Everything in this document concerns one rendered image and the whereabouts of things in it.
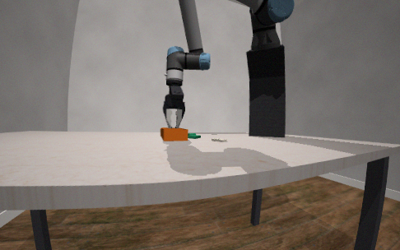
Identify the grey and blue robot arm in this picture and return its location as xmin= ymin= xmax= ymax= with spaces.
xmin=165 ymin=0 xmax=295 ymax=100

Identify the orange bin rack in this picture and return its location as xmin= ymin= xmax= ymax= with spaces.
xmin=160 ymin=127 xmax=188 ymax=141

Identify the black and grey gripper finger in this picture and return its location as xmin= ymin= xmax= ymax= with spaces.
xmin=163 ymin=101 xmax=172 ymax=128
xmin=175 ymin=102 xmax=185 ymax=128

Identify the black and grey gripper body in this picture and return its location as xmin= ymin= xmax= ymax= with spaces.
xmin=165 ymin=80 xmax=183 ymax=109

